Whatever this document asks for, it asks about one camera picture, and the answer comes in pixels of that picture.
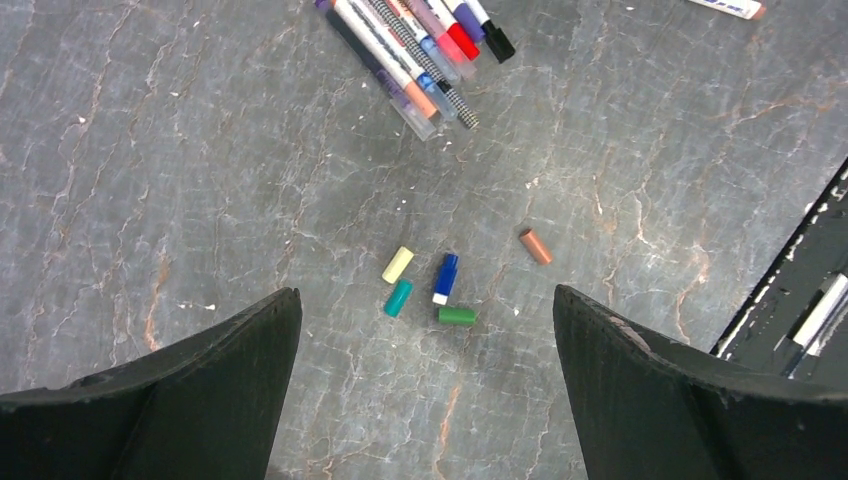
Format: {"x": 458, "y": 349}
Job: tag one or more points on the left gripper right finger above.
{"x": 647, "y": 406}

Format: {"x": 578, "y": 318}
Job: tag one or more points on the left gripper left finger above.
{"x": 206, "y": 407}

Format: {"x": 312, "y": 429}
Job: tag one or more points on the brown marker cap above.
{"x": 535, "y": 246}

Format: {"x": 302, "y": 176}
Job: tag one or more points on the green marker cap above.
{"x": 456, "y": 316}

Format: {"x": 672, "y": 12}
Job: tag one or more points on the teal marker cap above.
{"x": 398, "y": 298}

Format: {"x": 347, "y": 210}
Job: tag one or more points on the blue marker cap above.
{"x": 446, "y": 279}

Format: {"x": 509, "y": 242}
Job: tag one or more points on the yellow marker cap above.
{"x": 397, "y": 265}

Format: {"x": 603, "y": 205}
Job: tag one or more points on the brown capped white marker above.
{"x": 744, "y": 9}

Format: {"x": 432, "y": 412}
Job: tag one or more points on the checkered pen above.
{"x": 459, "y": 108}

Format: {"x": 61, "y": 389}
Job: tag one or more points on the orange capped white marker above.
{"x": 414, "y": 81}

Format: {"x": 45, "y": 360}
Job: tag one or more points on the purple capped marker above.
{"x": 461, "y": 11}

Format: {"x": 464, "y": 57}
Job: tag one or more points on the pink capped marker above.
{"x": 461, "y": 64}

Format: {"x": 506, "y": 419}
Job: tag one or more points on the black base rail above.
{"x": 794, "y": 322}

